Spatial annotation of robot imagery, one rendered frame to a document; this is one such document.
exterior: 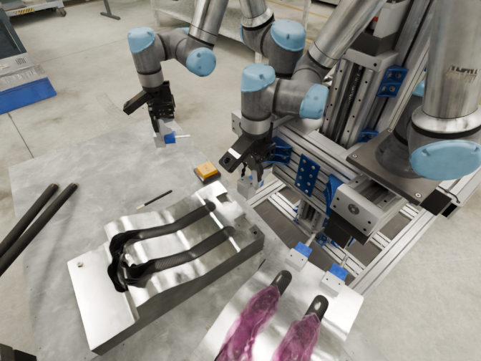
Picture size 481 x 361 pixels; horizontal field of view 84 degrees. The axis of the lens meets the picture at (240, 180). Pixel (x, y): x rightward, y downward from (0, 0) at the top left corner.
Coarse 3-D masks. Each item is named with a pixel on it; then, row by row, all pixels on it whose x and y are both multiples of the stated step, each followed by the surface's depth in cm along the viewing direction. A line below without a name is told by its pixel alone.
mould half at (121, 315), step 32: (128, 224) 75; (160, 224) 79; (192, 224) 81; (224, 224) 80; (96, 256) 76; (128, 256) 68; (160, 256) 70; (224, 256) 73; (96, 288) 70; (128, 288) 63; (160, 288) 63; (192, 288) 71; (96, 320) 65; (128, 320) 65; (96, 352) 63
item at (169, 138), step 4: (172, 132) 102; (156, 136) 98; (164, 136) 100; (168, 136) 100; (172, 136) 100; (176, 136) 101; (180, 136) 101; (184, 136) 102; (188, 136) 102; (156, 140) 99; (164, 140) 100; (168, 140) 100; (172, 140) 100; (156, 144) 100; (160, 144) 100; (164, 144) 101
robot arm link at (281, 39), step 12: (276, 24) 87; (288, 24) 88; (300, 24) 88; (264, 36) 91; (276, 36) 85; (288, 36) 84; (300, 36) 85; (264, 48) 92; (276, 48) 88; (288, 48) 86; (300, 48) 87; (276, 60) 90; (288, 60) 89; (288, 72) 92
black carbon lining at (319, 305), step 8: (280, 272) 74; (288, 272) 74; (280, 280) 73; (288, 280) 73; (280, 288) 71; (320, 296) 70; (312, 304) 68; (320, 304) 68; (328, 304) 68; (312, 312) 67; (320, 312) 67; (320, 320) 65
